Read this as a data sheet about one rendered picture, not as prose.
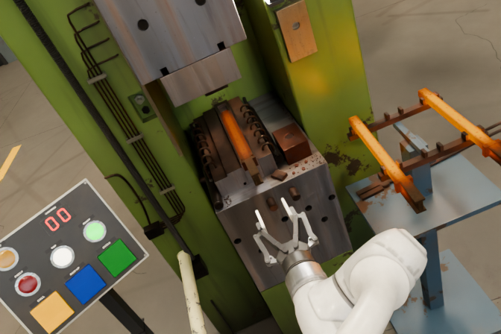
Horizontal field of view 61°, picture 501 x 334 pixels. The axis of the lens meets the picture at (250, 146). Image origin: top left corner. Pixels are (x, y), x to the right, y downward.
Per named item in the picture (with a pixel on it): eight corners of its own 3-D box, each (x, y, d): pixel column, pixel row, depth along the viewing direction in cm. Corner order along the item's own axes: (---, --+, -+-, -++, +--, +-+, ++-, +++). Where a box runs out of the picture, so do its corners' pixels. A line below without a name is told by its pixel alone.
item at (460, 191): (508, 200, 129) (508, 196, 127) (385, 252, 129) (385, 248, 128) (448, 147, 153) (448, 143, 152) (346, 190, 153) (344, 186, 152)
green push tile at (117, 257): (137, 258, 118) (119, 238, 117) (115, 278, 115) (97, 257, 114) (136, 258, 120) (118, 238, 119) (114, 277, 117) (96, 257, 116)
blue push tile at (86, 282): (106, 284, 114) (89, 263, 113) (82, 305, 111) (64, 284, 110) (106, 283, 116) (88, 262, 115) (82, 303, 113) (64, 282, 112)
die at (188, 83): (241, 77, 116) (229, 47, 110) (174, 107, 115) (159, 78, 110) (212, 31, 150) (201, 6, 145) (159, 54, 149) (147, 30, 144)
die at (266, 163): (278, 171, 137) (271, 150, 132) (221, 197, 136) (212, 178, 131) (244, 111, 171) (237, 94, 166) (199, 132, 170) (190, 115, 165)
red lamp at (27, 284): (40, 290, 108) (30, 280, 105) (23, 297, 108) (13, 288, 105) (42, 280, 110) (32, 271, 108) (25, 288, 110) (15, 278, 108)
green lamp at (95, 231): (106, 236, 115) (98, 226, 113) (91, 244, 115) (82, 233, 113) (106, 229, 118) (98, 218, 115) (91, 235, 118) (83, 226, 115)
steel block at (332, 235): (353, 249, 158) (326, 162, 132) (259, 292, 157) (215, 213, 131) (298, 165, 204) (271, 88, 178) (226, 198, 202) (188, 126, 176)
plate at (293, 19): (317, 51, 132) (304, -2, 122) (291, 62, 131) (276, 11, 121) (315, 48, 133) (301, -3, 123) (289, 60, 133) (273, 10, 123)
